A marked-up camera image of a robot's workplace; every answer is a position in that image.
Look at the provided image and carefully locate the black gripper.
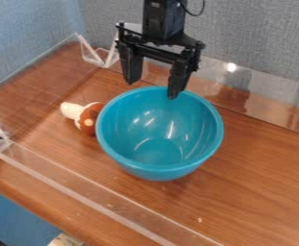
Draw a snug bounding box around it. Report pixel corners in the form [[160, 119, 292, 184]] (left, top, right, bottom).
[[117, 0, 206, 100]]

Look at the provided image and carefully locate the blue plastic bowl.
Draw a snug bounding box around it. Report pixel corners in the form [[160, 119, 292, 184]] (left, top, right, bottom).
[[97, 86, 225, 182]]

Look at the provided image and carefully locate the brown white toy mushroom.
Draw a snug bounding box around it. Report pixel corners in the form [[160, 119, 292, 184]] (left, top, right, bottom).
[[61, 102, 105, 135]]

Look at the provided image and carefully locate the clear acrylic left barrier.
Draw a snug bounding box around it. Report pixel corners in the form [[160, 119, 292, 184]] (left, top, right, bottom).
[[0, 33, 85, 86]]

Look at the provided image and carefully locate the clear acrylic barrier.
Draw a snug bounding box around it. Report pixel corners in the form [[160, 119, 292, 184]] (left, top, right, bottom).
[[0, 33, 85, 86], [0, 139, 224, 246], [113, 32, 299, 138]]

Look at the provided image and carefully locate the clear acrylic back barrier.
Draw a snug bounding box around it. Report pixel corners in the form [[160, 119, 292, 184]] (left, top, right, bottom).
[[113, 32, 299, 138]]

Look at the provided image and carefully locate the clear acrylic front barrier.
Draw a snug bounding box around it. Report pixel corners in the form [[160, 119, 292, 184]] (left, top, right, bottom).
[[0, 139, 224, 246]]

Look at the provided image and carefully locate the clear triangular corner bracket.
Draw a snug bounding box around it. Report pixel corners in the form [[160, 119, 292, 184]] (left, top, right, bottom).
[[77, 34, 120, 68]]

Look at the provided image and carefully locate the black cable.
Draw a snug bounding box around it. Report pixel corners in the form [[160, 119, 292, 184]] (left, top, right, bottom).
[[178, 0, 208, 17]]

